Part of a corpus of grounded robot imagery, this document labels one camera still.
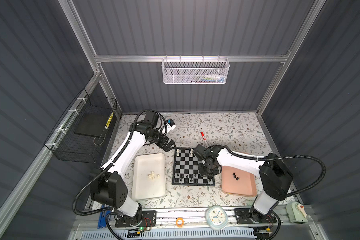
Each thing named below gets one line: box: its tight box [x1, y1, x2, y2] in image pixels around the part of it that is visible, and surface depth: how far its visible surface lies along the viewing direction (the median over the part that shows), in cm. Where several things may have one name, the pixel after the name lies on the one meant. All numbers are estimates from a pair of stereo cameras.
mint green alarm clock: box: [205, 205, 229, 231], surface depth 73 cm
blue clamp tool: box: [97, 204, 112, 229], surface depth 72 cm
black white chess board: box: [172, 147, 216, 187], surface depth 88 cm
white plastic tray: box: [131, 153, 166, 201], surface depth 88 cm
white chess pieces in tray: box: [148, 171, 160, 180], surface depth 88 cm
